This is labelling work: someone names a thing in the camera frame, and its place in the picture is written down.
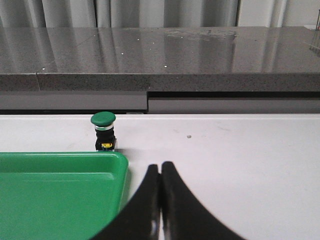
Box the green plastic tray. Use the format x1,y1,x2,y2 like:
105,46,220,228
0,152,129,240

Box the white pleated curtain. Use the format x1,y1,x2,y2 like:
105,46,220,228
0,0,288,29

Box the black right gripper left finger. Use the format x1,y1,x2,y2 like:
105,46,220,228
92,164,161,240

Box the grey stone countertop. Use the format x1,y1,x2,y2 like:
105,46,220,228
0,26,320,114

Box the green mushroom push button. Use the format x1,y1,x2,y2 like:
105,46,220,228
90,111,117,151

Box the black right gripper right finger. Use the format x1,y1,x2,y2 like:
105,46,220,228
161,161,243,240

